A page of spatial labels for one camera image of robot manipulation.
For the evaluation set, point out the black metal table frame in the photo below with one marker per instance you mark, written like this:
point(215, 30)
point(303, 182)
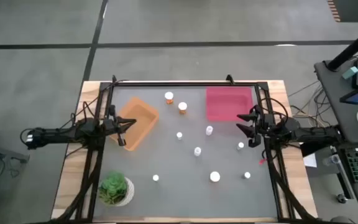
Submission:
point(166, 84)

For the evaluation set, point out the pink translucent plastic bin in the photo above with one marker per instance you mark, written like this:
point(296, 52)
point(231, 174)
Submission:
point(225, 104)

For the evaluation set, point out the black caster wheel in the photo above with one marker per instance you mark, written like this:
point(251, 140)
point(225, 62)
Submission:
point(341, 198)

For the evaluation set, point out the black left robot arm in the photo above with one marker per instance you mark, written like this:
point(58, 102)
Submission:
point(57, 135)

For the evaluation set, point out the grey table mat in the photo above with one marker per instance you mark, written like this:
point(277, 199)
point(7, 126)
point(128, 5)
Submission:
point(182, 199)

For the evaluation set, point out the dark grey side desk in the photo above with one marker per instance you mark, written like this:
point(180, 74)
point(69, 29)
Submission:
point(331, 102)

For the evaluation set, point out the black metal pole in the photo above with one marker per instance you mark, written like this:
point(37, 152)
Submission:
point(353, 46)

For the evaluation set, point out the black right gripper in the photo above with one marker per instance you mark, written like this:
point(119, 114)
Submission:
point(264, 124)

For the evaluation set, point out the dark floor mat striped border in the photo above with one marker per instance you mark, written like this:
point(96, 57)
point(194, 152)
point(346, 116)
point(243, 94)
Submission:
point(351, 11)

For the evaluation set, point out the clear plastic tube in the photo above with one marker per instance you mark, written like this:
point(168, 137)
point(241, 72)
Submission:
point(331, 160)

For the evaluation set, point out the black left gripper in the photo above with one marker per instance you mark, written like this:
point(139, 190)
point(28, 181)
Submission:
point(110, 124)

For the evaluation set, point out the white plant pot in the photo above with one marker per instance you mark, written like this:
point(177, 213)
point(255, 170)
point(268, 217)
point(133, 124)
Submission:
point(130, 191)

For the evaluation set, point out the person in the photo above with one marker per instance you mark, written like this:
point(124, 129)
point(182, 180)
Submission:
point(342, 221)

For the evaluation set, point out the grey metal desk leg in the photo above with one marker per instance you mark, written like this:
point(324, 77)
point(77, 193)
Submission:
point(345, 177)

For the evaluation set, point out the small white-capped pill bottle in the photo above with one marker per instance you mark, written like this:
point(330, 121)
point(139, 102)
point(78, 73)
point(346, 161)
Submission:
point(155, 177)
point(179, 135)
point(240, 144)
point(247, 175)

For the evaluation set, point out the orange translucent plastic bin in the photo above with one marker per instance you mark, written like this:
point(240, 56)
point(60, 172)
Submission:
point(141, 124)

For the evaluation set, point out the black desk crossbar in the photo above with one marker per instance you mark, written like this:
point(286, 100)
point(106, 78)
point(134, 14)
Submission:
point(309, 149)

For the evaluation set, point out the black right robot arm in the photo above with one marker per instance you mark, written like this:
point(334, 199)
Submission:
point(315, 133)

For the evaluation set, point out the clear pill bottle white cap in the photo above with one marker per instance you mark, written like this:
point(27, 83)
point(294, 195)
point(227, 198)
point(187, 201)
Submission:
point(197, 151)

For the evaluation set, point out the clear bottle with green pills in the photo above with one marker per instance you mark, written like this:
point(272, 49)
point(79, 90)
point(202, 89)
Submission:
point(209, 130)

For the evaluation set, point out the small teal box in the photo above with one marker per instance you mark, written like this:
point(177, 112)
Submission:
point(350, 73)

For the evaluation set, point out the white paper sheet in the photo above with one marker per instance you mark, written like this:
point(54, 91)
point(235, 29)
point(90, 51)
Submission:
point(310, 160)

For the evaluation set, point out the green succulent plant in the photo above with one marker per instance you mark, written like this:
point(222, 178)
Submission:
point(113, 186)

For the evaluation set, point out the orange pill bottle white cap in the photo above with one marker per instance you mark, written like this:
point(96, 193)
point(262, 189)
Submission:
point(215, 176)
point(182, 106)
point(168, 95)

